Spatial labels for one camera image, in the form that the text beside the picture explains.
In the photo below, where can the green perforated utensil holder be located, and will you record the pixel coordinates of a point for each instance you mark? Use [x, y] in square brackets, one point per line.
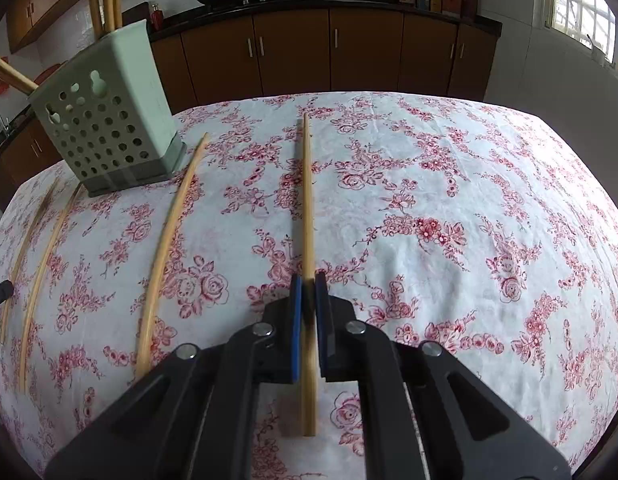
[139, 95]

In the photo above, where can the large barred window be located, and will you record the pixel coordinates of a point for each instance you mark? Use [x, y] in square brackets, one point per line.
[579, 5]

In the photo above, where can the sink faucet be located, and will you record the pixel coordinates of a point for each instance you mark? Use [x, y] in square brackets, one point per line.
[0, 122]

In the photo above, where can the yellow box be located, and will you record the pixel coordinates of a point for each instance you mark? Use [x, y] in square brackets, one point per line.
[435, 3]

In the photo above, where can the dark cutting board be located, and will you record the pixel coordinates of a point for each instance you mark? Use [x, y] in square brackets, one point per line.
[136, 12]

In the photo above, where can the white cup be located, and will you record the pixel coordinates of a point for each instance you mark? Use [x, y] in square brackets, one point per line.
[598, 54]

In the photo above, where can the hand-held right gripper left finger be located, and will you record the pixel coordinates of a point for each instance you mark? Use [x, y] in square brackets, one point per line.
[295, 330]

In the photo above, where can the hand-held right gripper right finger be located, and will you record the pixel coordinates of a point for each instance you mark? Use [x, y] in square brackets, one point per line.
[325, 330]

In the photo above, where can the red floral tablecloth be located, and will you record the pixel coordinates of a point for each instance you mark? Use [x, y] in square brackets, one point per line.
[439, 185]

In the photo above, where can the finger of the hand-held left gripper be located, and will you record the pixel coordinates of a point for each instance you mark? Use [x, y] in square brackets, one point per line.
[0, 297]

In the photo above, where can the red bottle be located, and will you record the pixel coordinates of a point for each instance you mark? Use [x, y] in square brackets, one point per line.
[157, 17]

